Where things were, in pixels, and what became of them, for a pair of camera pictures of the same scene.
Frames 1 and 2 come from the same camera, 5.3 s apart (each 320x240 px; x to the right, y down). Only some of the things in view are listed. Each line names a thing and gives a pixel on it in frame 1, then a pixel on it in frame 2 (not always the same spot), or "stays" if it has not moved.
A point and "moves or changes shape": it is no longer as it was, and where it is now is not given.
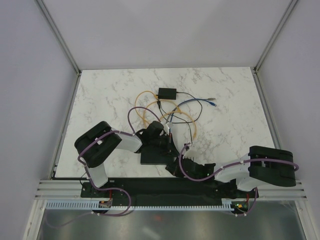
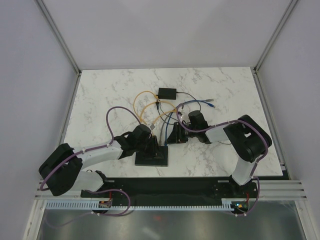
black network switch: x=155 y=156 moves or changes shape
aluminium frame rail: x=72 y=189 stays
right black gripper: x=173 y=169 → x=176 y=136
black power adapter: x=167 y=93 stays
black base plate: x=176 y=190 stays
